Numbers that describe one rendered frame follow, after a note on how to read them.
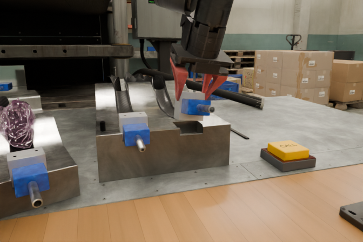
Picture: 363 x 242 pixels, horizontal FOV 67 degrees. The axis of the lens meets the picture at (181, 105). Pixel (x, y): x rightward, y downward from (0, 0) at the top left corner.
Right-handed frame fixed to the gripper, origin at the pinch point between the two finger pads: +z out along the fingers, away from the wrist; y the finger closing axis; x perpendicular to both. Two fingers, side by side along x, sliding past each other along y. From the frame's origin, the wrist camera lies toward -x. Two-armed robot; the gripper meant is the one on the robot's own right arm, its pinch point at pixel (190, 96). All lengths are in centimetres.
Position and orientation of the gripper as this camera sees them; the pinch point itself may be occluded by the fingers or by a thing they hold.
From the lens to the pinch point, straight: 54.0
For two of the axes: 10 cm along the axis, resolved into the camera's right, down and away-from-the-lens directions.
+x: 2.2, 5.3, -8.2
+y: -9.5, -0.6, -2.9
